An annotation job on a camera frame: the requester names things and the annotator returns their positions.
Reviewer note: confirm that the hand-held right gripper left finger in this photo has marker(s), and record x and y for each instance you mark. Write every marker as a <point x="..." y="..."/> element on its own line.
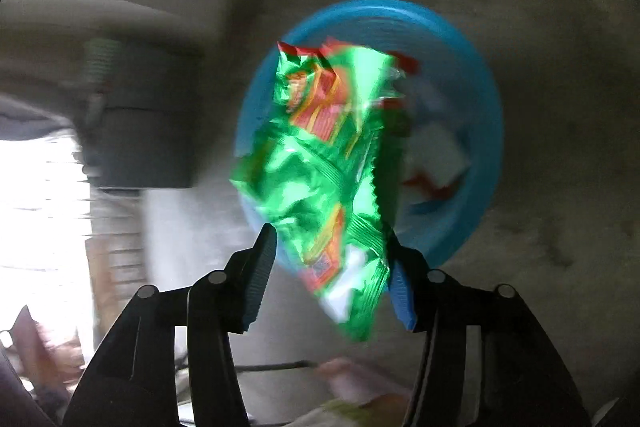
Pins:
<point x="257" y="277"/>

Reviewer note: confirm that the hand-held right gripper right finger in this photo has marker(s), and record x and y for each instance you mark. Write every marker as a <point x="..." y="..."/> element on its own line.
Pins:
<point x="402" y="297"/>

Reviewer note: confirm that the green snack bag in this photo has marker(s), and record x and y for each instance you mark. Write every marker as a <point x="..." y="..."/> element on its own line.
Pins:
<point x="320" y="157"/>

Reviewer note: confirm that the blue plastic basket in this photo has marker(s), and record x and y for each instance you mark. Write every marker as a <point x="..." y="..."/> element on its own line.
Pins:
<point x="480" y="107"/>

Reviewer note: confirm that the white red packet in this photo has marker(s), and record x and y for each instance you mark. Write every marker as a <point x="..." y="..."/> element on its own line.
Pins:
<point x="440" y="152"/>

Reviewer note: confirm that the grey cabinet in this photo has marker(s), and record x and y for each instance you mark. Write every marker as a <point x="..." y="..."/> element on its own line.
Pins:
<point x="145" y="147"/>

